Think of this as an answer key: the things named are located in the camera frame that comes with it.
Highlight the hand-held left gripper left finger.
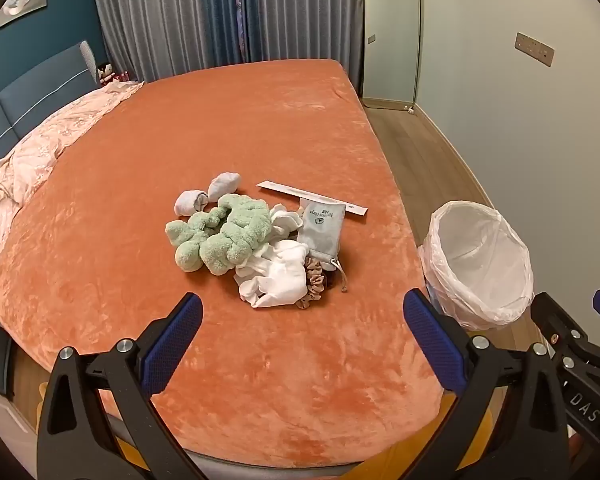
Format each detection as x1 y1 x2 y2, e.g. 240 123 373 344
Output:
36 292 211 480

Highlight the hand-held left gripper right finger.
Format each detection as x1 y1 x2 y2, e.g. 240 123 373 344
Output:
403 288 576 480

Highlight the waste bin with white liner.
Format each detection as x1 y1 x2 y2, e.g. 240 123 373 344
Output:
417 200 536 331

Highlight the large white paper towel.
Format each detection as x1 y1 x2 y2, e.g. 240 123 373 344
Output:
234 240 311 309

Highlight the beige satin scrunchie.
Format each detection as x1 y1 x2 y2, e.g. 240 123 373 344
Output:
295 256 333 309

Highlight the green plush cloth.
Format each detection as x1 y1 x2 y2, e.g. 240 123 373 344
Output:
165 193 272 276

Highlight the white rolled sock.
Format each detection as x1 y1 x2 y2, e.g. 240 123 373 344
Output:
208 172 242 202
174 190 210 218

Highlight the white bedside cabinet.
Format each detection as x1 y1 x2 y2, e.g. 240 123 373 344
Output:
0 320 43 461

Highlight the long white paper wrapper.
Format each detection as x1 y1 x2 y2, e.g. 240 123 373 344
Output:
256 180 369 217

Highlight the pink floral quilt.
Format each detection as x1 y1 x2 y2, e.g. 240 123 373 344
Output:
0 80 146 266

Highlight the orange plush bed blanket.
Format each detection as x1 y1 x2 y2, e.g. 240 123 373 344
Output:
0 58 443 468

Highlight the red and white plush toy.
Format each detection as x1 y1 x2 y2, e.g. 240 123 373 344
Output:
97 62 130 84

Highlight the blue padded headboard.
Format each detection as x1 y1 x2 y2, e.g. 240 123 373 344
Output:
0 42 98 171

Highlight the gold framed standing mirror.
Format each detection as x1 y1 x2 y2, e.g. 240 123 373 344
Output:
362 0 423 112

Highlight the grey curtain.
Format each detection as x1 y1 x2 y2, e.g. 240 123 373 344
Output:
90 0 246 82
247 0 366 97

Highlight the grey drawstring pouch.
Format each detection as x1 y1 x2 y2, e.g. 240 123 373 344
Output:
296 198 349 293

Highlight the bronze wall switch plate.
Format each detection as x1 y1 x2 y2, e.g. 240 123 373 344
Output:
515 32 556 67

